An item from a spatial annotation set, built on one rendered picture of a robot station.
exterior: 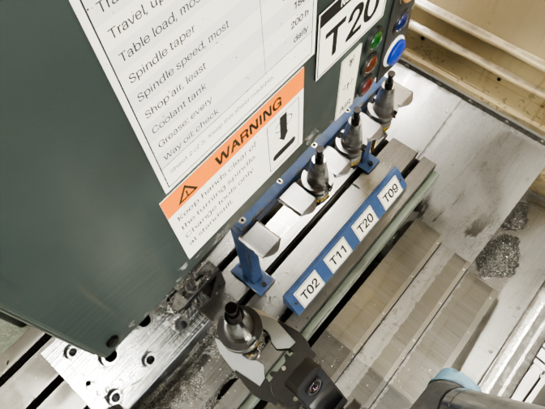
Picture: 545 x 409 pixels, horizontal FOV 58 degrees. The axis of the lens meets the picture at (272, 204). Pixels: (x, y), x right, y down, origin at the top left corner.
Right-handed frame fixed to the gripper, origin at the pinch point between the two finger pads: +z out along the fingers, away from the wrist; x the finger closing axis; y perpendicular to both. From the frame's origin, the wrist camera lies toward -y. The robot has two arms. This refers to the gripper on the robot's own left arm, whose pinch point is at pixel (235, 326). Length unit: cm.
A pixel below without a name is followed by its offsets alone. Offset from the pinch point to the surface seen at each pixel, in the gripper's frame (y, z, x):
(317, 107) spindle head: -34.2, 0.1, 16.4
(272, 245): 13.3, 7.9, 16.6
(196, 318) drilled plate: 36.0, 15.9, -0.7
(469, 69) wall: 39, 7, 101
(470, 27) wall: 25, 11, 100
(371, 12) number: -40.5, 0.0, 23.3
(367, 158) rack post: 44, 13, 61
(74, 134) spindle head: -52, 0, -3
